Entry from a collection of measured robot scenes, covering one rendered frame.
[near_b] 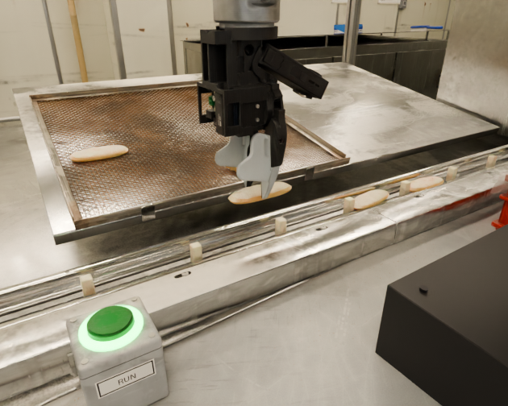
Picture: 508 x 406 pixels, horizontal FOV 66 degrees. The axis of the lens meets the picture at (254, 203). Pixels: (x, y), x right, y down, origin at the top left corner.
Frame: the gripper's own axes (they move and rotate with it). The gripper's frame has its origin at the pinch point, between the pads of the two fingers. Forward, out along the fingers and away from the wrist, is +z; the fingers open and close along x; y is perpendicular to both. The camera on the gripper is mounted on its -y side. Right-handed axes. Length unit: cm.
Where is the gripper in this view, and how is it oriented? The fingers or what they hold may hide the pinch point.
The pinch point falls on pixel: (260, 183)
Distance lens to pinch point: 54.9
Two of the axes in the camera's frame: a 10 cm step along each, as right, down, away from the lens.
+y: -8.5, 2.3, -4.8
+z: 0.0, 9.0, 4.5
